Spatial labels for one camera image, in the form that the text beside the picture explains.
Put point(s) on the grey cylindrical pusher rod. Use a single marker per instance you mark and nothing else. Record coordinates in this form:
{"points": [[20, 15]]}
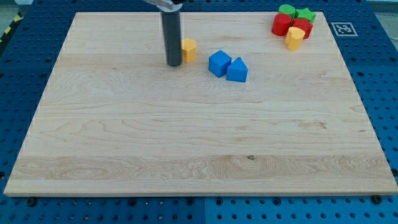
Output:
{"points": [[172, 37]]}

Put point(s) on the silver robot end mount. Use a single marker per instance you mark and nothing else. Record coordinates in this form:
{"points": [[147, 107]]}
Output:
{"points": [[166, 5]]}

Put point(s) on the yellow hexagon block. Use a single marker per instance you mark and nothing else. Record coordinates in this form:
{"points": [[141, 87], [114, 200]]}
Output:
{"points": [[189, 50]]}

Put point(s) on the red hexagon block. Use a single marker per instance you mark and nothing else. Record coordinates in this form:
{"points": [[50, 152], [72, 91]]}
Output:
{"points": [[303, 24]]}

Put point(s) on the blue cube block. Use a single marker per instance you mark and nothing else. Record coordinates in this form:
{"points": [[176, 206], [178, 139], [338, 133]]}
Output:
{"points": [[218, 63]]}

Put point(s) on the red cylinder block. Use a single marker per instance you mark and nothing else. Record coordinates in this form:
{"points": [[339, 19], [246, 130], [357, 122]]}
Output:
{"points": [[281, 24]]}

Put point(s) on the wooden board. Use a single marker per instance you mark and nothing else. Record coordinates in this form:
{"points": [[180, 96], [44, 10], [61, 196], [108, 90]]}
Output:
{"points": [[115, 120]]}

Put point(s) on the green cylinder block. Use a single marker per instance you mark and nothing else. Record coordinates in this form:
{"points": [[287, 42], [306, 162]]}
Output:
{"points": [[287, 9]]}

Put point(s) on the yellow heart block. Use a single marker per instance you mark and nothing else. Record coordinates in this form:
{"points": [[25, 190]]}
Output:
{"points": [[294, 38]]}

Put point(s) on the green star block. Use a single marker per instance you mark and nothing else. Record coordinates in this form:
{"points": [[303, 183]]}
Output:
{"points": [[305, 13]]}

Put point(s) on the white fiducial marker tag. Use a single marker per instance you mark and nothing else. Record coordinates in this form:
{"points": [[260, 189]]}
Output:
{"points": [[344, 29]]}

